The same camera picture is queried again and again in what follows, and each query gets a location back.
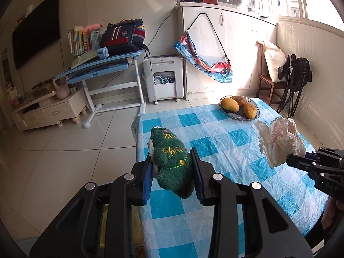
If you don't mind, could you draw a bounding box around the green plush toy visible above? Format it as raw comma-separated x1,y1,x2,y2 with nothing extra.
147,126,194,199

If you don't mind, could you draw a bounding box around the white plastic bag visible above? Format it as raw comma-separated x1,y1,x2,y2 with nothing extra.
253,117,306,169

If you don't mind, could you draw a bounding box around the yellow plastic trash bin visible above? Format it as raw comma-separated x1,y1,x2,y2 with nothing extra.
99,204,142,249

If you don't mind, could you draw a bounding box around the blue white checkered tablecloth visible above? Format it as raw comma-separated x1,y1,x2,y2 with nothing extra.
132,104,328,257

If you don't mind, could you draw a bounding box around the yellow mango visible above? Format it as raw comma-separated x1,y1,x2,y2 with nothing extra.
220,97,240,112

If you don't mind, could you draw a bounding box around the orange round fruit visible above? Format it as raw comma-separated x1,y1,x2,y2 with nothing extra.
243,103,257,119

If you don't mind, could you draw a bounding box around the brown fruit at back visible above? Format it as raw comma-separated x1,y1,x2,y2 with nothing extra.
231,95,247,108

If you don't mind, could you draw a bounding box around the wooden chair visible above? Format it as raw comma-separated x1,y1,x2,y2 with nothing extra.
255,41,286,105

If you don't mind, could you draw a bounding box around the black folding chair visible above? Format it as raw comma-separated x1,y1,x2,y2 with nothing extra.
278,54,313,118

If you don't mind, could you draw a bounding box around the blue white study desk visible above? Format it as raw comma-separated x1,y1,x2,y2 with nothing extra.
53,49,147,129

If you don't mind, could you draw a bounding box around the colourful hanging cloth bag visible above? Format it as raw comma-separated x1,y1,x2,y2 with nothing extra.
174,32,233,84

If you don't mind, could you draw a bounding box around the white air purifier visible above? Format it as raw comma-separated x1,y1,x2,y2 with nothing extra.
143,55,184,104

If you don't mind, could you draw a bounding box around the white cushion on chair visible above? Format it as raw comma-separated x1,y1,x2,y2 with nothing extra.
261,41,286,83

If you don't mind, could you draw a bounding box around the cream tv cabinet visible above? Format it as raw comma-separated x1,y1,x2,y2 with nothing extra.
11,90,87,131

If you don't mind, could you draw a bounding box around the pink kettlebell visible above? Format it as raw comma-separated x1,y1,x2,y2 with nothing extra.
52,76,70,100

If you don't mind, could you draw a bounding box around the white balcony cabinet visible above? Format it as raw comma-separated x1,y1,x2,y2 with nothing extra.
177,2,277,100

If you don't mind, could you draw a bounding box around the navy red backpack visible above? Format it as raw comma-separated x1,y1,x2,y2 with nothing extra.
100,19,149,56

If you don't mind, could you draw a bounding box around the row of books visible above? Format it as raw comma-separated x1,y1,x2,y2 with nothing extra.
67,26,102,57

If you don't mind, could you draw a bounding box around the pink plush toy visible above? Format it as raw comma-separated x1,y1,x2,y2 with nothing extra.
81,24,103,33

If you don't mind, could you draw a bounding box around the dark wire fruit basket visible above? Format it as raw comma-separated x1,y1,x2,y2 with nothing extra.
219,95,260,121

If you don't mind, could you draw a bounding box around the black wall television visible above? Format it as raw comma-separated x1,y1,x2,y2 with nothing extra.
12,0,61,69

